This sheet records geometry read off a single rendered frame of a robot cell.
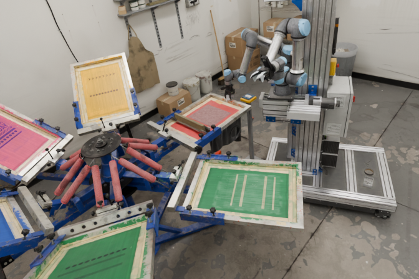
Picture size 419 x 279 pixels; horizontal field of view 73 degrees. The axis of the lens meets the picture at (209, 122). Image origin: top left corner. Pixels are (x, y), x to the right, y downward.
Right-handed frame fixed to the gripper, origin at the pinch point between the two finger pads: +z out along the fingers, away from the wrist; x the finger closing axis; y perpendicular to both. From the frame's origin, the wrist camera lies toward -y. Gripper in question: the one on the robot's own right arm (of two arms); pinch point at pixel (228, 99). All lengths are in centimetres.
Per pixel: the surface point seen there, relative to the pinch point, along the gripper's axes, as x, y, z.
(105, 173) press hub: -150, 3, -10
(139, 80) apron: 7, -193, 25
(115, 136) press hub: -131, 0, -33
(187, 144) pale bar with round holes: -85, 27, -6
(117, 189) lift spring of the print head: -155, 34, -17
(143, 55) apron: 24, -193, -10
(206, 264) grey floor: -117, 61, 98
